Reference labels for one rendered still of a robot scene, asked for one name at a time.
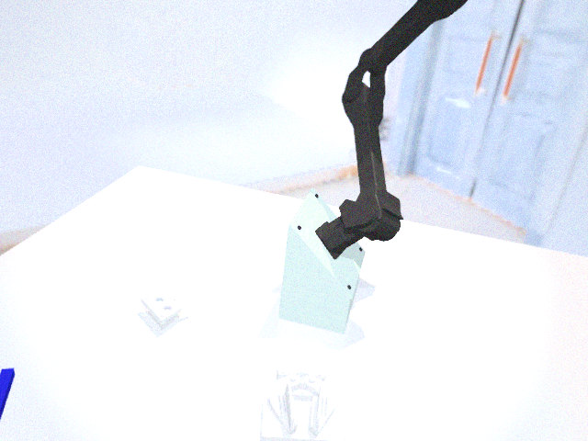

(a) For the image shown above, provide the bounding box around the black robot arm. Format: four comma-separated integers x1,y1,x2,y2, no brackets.
315,0,468,260

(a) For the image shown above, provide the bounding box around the blue flat bar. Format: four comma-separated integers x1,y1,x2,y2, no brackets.
0,367,16,419

